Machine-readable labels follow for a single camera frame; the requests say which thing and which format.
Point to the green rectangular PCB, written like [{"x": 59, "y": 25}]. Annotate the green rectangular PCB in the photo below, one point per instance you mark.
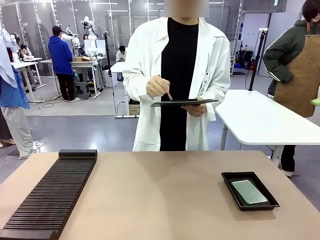
[{"x": 250, "y": 192}]

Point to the black clipboard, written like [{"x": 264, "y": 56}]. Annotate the black clipboard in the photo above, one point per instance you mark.
[{"x": 185, "y": 102}]

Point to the white-sleeved right forearm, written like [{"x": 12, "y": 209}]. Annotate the white-sleeved right forearm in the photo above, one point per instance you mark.
[{"x": 136, "y": 77}]

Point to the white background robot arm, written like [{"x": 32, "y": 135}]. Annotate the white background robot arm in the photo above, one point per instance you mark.
[{"x": 90, "y": 32}]

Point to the white-sleeved left forearm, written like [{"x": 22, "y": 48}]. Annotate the white-sleeved left forearm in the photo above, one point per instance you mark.
[{"x": 217, "y": 100}]

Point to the slim white background robot arm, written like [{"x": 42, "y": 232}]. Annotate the slim white background robot arm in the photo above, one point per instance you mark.
[{"x": 68, "y": 37}]

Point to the black slotted PCB rack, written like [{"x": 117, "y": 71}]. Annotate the black slotted PCB rack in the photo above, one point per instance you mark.
[{"x": 50, "y": 192}]

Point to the person's left hand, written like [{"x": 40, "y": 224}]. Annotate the person's left hand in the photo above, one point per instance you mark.
[{"x": 196, "y": 111}]

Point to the person's right hand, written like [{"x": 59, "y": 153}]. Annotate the person's right hand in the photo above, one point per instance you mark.
[{"x": 157, "y": 87}]

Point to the person in brown apron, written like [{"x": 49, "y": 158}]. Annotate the person in brown apron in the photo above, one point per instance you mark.
[{"x": 297, "y": 62}]

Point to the white side table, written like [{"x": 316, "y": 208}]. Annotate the white side table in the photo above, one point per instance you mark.
[{"x": 262, "y": 120}]

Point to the black equipment bags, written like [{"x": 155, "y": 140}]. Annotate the black equipment bags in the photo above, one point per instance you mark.
[{"x": 243, "y": 58}]

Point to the wooden shoe rack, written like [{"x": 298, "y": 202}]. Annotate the wooden shoe rack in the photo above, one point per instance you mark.
[{"x": 232, "y": 67}]

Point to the white badge on coat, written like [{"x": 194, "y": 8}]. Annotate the white badge on coat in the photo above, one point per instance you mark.
[{"x": 204, "y": 85}]

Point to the black plastic tray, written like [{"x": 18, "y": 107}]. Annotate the black plastic tray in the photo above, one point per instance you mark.
[{"x": 226, "y": 178}]

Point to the person in white lab coat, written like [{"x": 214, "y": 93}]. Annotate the person in white lab coat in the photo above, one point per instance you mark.
[{"x": 180, "y": 62}]

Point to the small cardboard box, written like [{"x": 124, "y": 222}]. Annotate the small cardboard box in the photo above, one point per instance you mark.
[{"x": 134, "y": 107}]

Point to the seated person in white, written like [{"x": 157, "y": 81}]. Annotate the seated person in white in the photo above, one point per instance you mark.
[{"x": 121, "y": 53}]

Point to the white background table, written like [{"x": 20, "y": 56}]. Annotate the white background table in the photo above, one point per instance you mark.
[{"x": 118, "y": 67}]

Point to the black tripod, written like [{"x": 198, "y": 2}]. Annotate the black tripod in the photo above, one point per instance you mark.
[{"x": 107, "y": 50}]

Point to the grey step stool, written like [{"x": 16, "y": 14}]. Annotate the grey step stool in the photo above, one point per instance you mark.
[{"x": 82, "y": 90}]

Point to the flat cardboard box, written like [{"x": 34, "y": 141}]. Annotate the flat cardboard box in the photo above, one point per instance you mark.
[{"x": 83, "y": 59}]

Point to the person in blue hoodie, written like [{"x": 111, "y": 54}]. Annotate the person in blue hoodie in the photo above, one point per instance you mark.
[{"x": 62, "y": 57}]

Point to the white background desk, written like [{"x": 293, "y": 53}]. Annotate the white background desk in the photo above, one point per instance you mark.
[{"x": 27, "y": 63}]

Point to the person in light blue shirt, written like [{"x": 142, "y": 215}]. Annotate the person in light blue shirt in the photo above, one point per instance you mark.
[{"x": 12, "y": 100}]

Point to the black camera stand pole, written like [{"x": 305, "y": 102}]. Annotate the black camera stand pole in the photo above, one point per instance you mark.
[{"x": 256, "y": 60}]

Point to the background workbench with grey frame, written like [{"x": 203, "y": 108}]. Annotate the background workbench with grey frame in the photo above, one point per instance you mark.
[{"x": 86, "y": 63}]

